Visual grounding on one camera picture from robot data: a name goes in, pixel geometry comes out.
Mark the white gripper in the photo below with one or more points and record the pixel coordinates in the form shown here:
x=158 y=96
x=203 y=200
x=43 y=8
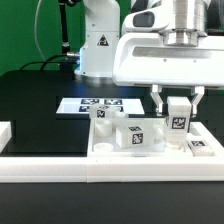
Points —
x=169 y=47

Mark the white square tabletop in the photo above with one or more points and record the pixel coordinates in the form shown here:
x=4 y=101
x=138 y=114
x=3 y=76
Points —
x=102 y=143

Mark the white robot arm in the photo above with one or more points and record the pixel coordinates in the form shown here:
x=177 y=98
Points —
x=104 y=30

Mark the white sheet with markers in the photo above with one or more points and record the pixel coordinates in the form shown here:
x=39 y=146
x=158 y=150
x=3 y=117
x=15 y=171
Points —
x=82 y=105

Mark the white U-shaped fence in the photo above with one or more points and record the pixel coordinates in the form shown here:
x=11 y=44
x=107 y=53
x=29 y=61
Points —
x=122 y=169

